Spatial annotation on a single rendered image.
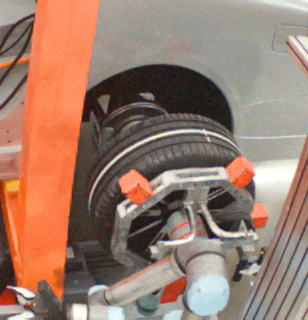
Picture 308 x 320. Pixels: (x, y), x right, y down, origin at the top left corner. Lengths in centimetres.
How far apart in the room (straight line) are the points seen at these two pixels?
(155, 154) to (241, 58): 59
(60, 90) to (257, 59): 111
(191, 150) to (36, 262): 69
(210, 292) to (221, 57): 129
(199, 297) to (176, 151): 90
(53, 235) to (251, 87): 107
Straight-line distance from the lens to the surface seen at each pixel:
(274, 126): 350
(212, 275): 211
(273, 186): 466
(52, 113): 241
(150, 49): 300
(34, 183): 259
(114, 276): 368
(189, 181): 286
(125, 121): 335
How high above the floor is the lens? 304
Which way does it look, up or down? 44 degrees down
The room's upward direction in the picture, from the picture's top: 11 degrees clockwise
